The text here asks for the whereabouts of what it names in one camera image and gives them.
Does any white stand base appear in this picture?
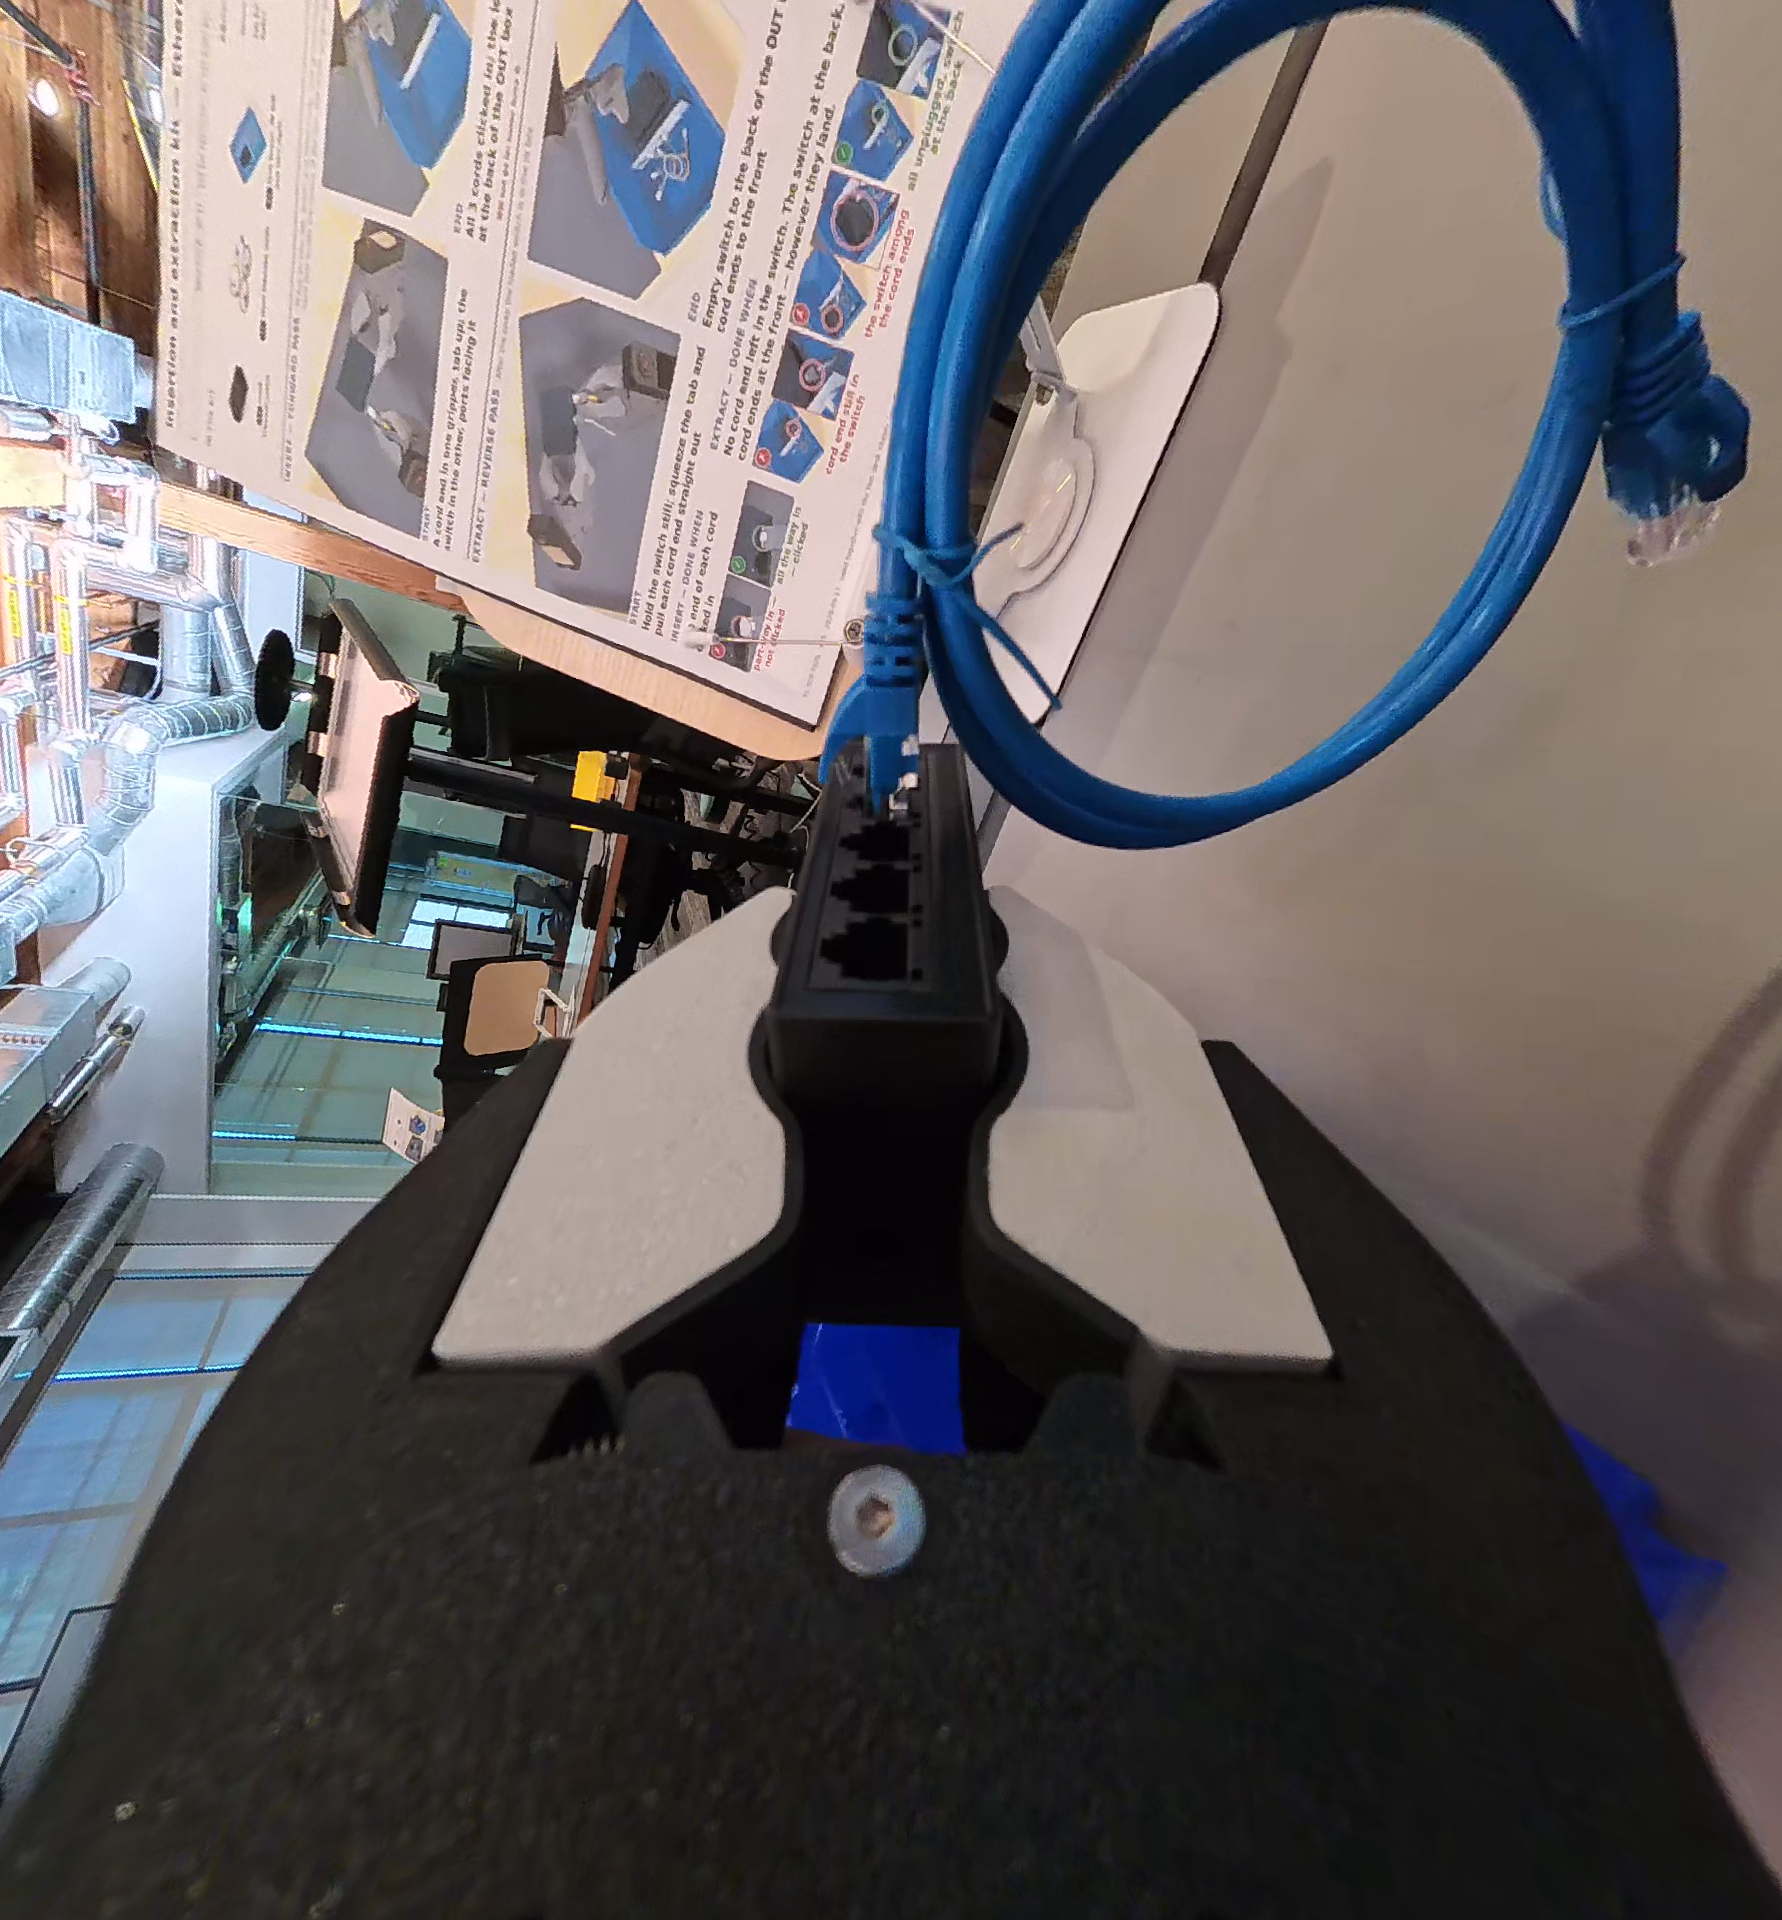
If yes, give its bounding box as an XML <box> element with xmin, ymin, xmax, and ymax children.
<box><xmin>964</xmin><ymin>282</ymin><xmax>1225</xmax><ymax>724</ymax></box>

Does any blue plastic bin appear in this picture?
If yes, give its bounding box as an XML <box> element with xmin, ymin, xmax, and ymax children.
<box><xmin>789</xmin><ymin>1323</ymin><xmax>1730</xmax><ymax>1645</ymax></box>

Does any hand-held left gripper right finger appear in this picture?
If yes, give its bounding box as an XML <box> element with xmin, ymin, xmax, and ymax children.
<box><xmin>960</xmin><ymin>881</ymin><xmax>1340</xmax><ymax>1449</ymax></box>

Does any blue ethernet cable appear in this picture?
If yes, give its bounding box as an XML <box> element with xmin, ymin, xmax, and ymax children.
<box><xmin>819</xmin><ymin>0</ymin><xmax>1754</xmax><ymax>861</ymax></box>

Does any black ethernet switch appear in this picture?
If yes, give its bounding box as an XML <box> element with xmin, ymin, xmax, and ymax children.
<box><xmin>751</xmin><ymin>739</ymin><xmax>1016</xmax><ymax>1330</ymax></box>

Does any printed instruction sheet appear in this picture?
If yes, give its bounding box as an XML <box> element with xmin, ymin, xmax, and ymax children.
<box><xmin>153</xmin><ymin>0</ymin><xmax>1041</xmax><ymax>732</ymax></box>

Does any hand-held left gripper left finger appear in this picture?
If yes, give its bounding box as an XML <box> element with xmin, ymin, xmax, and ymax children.
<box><xmin>426</xmin><ymin>886</ymin><xmax>818</xmax><ymax>1446</ymax></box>

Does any tan backed chair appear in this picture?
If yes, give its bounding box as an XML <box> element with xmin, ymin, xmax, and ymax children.
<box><xmin>443</xmin><ymin>959</ymin><xmax>564</xmax><ymax>1078</ymax></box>

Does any large silver air duct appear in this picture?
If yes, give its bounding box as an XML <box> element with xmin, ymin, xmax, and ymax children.
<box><xmin>0</xmin><ymin>264</ymin><xmax>140</xmax><ymax>438</ymax></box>

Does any black television screen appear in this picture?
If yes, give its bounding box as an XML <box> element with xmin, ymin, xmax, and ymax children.
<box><xmin>302</xmin><ymin>598</ymin><xmax>422</xmax><ymax>932</ymax></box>

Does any round silver air duct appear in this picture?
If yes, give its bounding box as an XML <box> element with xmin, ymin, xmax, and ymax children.
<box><xmin>0</xmin><ymin>1145</ymin><xmax>170</xmax><ymax>1350</ymax></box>

